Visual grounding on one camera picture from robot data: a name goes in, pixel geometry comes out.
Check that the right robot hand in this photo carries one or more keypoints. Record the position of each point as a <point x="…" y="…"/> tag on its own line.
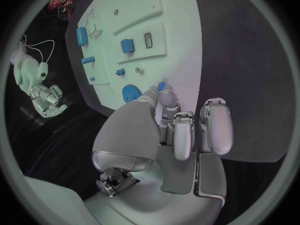
<point x="48" y="99"/>

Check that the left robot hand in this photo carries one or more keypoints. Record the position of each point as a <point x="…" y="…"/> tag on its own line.
<point x="131" y="135"/>

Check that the tiny blue peg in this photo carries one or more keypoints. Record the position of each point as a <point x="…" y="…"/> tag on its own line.
<point x="92" y="79"/>

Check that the person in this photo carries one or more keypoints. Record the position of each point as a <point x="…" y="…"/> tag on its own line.
<point x="55" y="3"/>

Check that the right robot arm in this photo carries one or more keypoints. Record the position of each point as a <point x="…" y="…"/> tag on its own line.
<point x="27" y="69"/>

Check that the white task board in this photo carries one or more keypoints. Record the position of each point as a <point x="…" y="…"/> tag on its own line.
<point x="178" y="50"/>

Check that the large blue cylinder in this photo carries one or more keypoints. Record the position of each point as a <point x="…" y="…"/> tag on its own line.
<point x="82" y="36"/>

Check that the short blue cylinder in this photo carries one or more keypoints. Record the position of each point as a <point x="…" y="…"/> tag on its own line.
<point x="88" y="60"/>

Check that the blue gear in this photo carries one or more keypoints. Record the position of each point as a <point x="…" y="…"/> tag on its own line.
<point x="130" y="91"/>

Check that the blue block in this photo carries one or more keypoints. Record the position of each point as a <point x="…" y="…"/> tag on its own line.
<point x="161" y="86"/>
<point x="127" y="46"/>

